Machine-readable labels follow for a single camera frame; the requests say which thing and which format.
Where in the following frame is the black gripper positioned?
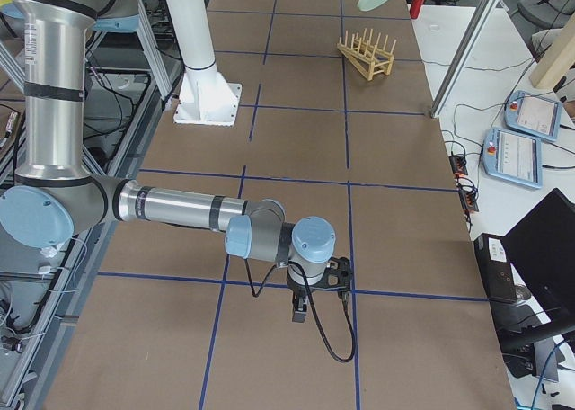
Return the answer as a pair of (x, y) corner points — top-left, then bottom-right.
(287, 257), (351, 323)

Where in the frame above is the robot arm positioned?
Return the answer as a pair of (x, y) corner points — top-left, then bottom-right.
(1, 0), (352, 322)

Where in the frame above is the wooden dish rack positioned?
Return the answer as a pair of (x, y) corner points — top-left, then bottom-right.
(336, 28), (397, 81)

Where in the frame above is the brown paper table cover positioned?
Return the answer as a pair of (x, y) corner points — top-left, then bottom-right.
(44, 0), (515, 409)

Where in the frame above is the black usb hub right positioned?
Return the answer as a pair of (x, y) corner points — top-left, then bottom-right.
(459, 185), (479, 213)

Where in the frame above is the black usb hub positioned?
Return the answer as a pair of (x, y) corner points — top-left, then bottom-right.
(459, 185), (479, 213)
(448, 154), (468, 177)

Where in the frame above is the black usb hub left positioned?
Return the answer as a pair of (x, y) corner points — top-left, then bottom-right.
(448, 154), (468, 177)

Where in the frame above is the black laptop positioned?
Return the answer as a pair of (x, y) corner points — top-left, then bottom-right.
(473, 188), (574, 312)

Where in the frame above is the teach pendant near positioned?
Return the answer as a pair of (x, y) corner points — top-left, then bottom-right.
(482, 127), (543, 189)

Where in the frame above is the teach pendant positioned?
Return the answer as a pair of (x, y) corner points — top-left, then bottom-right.
(504, 90), (562, 142)
(482, 127), (543, 189)

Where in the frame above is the teach pendant far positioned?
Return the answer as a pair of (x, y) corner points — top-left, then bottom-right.
(504, 90), (562, 142)

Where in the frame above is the wooden beam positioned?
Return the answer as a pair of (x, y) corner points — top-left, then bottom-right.
(529, 14), (575, 89)

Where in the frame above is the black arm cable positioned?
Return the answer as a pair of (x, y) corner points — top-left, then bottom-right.
(244, 255), (358, 364)

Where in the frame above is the white pedestal base plate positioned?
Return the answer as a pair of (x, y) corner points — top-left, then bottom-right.
(173, 72), (243, 126)

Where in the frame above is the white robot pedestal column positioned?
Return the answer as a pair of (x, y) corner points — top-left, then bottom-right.
(166, 0), (216, 72)

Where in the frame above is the grey aluminium frame post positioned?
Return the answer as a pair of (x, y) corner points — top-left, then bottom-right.
(430, 0), (499, 118)

